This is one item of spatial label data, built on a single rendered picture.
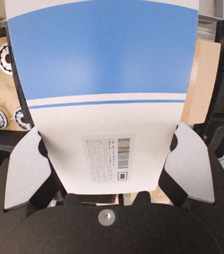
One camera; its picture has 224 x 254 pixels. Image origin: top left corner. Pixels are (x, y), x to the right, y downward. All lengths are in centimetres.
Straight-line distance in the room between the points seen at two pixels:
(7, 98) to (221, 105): 153
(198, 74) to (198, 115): 16
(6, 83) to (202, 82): 69
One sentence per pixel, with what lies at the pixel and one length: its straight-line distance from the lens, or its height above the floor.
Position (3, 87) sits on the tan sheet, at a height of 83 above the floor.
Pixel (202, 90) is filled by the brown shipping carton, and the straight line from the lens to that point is 49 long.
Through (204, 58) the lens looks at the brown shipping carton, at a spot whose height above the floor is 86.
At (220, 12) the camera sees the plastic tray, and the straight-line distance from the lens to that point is 63.
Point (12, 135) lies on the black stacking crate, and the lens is 60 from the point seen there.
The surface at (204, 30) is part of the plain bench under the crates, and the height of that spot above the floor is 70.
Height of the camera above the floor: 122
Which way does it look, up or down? 58 degrees down
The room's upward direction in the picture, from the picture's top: 177 degrees clockwise
